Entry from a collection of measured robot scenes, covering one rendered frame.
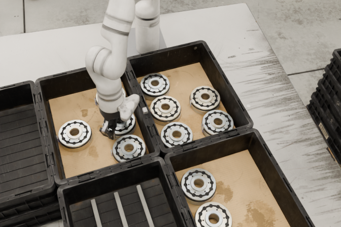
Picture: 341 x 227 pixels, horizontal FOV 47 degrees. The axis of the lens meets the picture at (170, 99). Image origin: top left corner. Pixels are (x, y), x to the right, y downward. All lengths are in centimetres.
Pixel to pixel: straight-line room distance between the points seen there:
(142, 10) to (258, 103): 57
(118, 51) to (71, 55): 75
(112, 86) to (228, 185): 45
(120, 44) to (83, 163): 43
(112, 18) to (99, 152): 47
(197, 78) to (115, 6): 56
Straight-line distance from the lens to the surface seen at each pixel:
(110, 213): 117
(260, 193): 122
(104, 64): 99
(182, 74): 144
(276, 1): 324
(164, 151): 113
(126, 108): 112
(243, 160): 126
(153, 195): 118
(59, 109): 138
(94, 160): 125
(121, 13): 97
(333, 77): 208
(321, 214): 140
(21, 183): 126
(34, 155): 130
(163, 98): 133
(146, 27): 145
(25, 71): 170
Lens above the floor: 191
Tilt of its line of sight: 52 degrees down
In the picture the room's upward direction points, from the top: 3 degrees clockwise
